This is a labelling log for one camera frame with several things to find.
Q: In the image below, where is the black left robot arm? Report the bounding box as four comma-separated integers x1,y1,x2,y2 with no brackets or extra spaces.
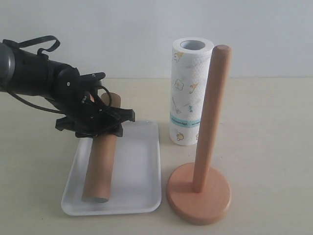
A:
0,35,135,138

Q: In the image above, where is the printed white paper towel roll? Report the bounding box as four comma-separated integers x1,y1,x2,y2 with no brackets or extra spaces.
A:
169,37,214,146

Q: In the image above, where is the wooden paper towel holder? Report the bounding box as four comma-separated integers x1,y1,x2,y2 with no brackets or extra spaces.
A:
166,45,232,225

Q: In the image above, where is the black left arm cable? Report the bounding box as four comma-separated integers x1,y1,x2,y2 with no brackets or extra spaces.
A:
2,35,61,53

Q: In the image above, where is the white rectangular tray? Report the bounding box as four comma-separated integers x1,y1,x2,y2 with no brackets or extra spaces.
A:
61,121,162,216

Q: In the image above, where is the brown cardboard tube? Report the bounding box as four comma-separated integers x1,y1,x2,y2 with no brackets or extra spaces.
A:
81,92,123,203

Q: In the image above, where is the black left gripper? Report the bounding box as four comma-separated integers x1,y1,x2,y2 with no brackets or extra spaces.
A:
51,70,135,138

